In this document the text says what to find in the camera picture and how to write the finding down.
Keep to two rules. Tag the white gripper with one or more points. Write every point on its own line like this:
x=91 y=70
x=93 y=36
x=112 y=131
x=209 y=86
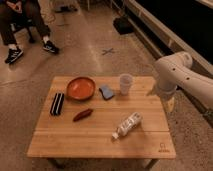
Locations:
x=168 y=100

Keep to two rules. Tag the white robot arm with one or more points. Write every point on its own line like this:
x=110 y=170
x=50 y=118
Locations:
x=175 y=71

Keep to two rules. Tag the orange ceramic bowl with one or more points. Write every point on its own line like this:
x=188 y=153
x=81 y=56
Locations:
x=81 y=88

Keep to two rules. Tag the translucent plastic cup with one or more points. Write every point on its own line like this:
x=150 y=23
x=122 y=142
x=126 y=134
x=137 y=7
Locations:
x=125 y=81

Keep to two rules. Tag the blue sponge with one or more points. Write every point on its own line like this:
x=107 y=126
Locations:
x=106 y=92

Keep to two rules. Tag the red-brown sweet potato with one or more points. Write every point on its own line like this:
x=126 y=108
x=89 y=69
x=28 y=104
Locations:
x=82 y=115

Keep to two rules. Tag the wooden table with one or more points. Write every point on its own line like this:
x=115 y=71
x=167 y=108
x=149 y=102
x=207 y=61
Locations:
x=91 y=137

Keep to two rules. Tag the black bag on floor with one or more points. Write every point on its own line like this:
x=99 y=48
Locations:
x=122 y=25

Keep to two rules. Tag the seated person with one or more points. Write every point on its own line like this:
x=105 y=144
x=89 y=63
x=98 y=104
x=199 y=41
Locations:
x=20 y=11

